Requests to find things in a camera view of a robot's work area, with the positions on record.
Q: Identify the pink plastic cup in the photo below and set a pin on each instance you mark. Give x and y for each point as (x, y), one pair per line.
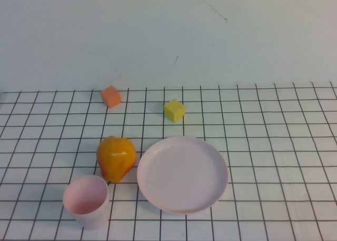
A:
(88, 199)

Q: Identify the pink round plate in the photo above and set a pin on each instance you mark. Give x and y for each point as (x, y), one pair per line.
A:
(181, 175)

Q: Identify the yellow foam cube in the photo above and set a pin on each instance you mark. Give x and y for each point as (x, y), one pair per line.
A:
(173, 110)

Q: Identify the orange foam cube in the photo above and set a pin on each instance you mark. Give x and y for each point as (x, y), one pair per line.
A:
(111, 96)

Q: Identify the orange toy bell pepper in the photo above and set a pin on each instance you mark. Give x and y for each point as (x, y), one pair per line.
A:
(116, 156)

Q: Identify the white grid-lined mat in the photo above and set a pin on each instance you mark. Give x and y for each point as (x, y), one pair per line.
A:
(263, 146)

